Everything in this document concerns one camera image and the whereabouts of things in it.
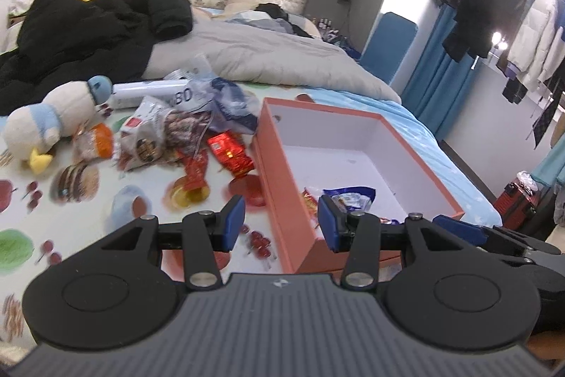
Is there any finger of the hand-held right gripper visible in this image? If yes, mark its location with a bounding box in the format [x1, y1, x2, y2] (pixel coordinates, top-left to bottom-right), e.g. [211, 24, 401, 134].
[433, 214, 552, 262]

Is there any black puffer jacket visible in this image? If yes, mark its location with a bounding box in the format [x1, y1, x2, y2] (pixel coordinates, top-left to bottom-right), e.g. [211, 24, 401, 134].
[0, 0, 194, 117]

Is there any grey blanket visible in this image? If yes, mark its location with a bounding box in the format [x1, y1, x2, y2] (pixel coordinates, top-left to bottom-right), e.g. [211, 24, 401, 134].
[143, 17, 402, 104]

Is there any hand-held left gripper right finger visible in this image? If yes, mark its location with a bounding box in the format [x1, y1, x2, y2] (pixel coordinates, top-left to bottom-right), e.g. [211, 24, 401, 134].
[318, 194, 469, 290]

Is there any red suitcase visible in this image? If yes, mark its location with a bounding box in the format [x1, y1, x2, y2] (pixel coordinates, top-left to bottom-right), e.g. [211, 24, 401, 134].
[494, 178, 552, 228]

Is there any brown snack packet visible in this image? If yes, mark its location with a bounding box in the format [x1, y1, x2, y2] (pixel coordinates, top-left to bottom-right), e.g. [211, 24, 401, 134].
[163, 111, 215, 161]

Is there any blue snack packet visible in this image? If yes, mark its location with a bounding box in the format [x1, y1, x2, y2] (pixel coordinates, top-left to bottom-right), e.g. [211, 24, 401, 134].
[322, 187, 377, 212]

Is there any clear orange snack packet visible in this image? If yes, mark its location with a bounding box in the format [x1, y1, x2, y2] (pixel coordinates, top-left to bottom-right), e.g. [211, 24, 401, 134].
[73, 124, 115, 163]

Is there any plush penguin toy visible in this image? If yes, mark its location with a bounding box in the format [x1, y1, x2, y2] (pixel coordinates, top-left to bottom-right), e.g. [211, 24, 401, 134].
[2, 76, 114, 175]

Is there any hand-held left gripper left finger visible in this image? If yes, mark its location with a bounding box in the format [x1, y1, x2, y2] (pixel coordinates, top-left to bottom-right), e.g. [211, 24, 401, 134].
[99, 195, 246, 290]

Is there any fruit printed sheet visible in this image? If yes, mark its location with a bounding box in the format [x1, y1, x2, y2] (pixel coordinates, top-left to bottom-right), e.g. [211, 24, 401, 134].
[0, 81, 319, 360]

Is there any small red snack packet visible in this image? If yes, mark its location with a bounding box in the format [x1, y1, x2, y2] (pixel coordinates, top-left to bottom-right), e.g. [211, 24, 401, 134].
[179, 149, 210, 188]

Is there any blue curtain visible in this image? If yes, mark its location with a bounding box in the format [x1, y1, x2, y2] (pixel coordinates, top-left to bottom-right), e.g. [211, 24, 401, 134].
[402, 4, 480, 139]

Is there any orange cardboard box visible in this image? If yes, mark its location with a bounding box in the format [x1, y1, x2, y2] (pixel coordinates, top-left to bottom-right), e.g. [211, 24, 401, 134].
[251, 96, 466, 275]

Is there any white cylindrical bottle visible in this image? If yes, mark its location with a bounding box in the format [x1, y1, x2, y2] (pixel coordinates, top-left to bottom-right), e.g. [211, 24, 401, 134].
[108, 79, 190, 109]

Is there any small red striped packet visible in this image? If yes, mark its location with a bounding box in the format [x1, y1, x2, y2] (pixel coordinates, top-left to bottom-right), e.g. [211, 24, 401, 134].
[301, 188, 321, 228]

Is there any white hanging jacket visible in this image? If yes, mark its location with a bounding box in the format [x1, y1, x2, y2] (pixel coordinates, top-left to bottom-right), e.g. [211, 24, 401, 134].
[505, 0, 565, 90]

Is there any pile of clothes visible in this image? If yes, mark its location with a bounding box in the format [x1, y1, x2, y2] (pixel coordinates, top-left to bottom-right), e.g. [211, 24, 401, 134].
[223, 0, 323, 40]

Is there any group of small bottles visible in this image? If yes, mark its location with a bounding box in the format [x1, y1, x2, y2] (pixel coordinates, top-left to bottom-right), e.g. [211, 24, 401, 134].
[315, 17, 349, 46]

